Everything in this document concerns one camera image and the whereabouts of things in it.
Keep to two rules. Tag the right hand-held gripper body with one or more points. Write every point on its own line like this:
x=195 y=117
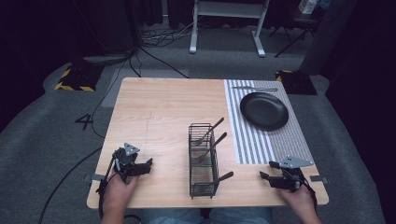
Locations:
x=289 y=179

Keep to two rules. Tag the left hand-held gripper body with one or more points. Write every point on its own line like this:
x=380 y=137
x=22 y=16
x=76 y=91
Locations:
x=124 y=159

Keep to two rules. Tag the person's right hand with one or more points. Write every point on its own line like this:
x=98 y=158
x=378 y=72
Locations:
x=300 y=202

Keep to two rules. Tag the person's left hand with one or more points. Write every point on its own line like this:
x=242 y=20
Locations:
x=117 y=194

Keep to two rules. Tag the grey striped placemat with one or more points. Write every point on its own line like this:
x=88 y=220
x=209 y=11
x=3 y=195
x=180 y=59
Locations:
x=264 y=146

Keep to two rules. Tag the grey tape piece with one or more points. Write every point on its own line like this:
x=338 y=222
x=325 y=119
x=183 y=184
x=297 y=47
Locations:
x=318 y=179
x=93 y=177

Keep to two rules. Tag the person's legs in jeans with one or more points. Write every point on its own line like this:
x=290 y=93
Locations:
x=243 y=216

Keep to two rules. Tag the black plate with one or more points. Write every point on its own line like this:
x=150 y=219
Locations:
x=264 y=111

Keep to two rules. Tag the black base with yellow stripes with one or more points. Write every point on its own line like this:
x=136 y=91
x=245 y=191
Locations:
x=297 y=82
x=79 y=79

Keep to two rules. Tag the dark stand foot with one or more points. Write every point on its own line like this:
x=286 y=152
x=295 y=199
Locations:
x=106 y=59

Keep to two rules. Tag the black folding chair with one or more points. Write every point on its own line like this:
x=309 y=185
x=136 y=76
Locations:
x=299 y=23

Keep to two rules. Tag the light box on chair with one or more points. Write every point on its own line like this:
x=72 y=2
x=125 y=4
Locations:
x=307 y=6

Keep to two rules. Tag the white metal desk frame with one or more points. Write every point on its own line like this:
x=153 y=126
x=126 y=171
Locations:
x=229 y=9

